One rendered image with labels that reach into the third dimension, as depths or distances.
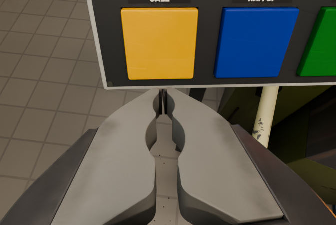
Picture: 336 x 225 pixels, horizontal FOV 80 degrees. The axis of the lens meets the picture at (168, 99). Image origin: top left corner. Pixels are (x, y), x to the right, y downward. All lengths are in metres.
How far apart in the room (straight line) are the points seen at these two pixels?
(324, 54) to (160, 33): 0.18
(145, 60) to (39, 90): 1.38
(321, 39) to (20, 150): 1.41
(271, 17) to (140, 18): 0.13
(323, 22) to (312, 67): 0.05
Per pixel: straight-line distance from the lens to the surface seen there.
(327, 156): 0.82
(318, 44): 0.28
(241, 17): 0.22
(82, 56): 1.62
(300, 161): 0.91
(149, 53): 0.22
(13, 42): 1.94
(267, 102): 0.67
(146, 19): 0.21
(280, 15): 0.24
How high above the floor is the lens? 1.17
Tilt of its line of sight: 63 degrees down
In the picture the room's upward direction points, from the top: 3 degrees clockwise
